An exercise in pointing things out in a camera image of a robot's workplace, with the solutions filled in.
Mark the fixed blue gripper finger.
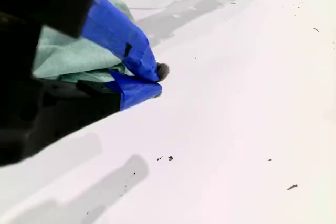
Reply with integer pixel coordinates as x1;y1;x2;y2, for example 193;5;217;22
34;69;163;153

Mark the pale green T-shirt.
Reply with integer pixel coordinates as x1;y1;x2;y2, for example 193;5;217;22
33;0;136;84

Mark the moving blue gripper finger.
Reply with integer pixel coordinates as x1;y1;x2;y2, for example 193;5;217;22
0;0;171;83

